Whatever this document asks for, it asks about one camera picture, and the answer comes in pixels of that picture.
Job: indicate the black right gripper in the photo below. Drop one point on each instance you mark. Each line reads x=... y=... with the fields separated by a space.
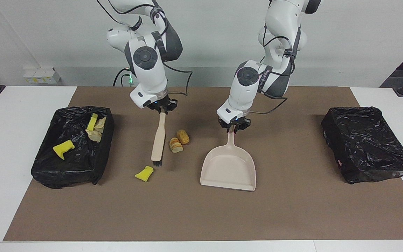
x=164 y=104

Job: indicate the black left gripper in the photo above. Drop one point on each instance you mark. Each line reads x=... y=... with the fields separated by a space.
x=234 y=122

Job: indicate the beige hand brush black bristles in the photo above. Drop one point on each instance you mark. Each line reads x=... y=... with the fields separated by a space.
x=158 y=140

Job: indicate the orange corn-textured bread roll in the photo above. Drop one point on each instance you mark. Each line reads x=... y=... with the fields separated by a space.
x=183 y=137

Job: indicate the small striped croissant piece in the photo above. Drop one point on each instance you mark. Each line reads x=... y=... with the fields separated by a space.
x=176 y=145

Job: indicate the beige plastic dustpan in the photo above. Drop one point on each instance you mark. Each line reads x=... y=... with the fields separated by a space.
x=229 y=171

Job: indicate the large striped croissant piece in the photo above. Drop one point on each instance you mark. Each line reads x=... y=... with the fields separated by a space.
x=101 y=124

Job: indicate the yellow sponge piece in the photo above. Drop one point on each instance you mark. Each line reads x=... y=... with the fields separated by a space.
x=144 y=173

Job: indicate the yellow sponge with green side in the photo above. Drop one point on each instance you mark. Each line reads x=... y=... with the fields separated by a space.
x=92 y=122

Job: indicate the pale bread chunk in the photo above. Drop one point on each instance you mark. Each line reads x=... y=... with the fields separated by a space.
x=94 y=135

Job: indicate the large notched yellow sponge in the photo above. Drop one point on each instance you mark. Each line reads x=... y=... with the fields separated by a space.
x=62 y=149

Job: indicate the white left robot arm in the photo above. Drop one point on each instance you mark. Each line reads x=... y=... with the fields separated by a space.
x=245 y=91

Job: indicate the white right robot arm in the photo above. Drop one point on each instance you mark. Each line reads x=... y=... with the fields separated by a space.
x=148 y=73

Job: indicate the bin with black bag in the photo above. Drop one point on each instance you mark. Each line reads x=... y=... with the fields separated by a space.
x=71 y=164
x=366 y=143

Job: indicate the brown table mat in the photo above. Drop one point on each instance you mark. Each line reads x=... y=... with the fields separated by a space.
x=201 y=217

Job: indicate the white wall power box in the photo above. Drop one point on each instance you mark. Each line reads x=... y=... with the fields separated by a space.
x=42 y=75

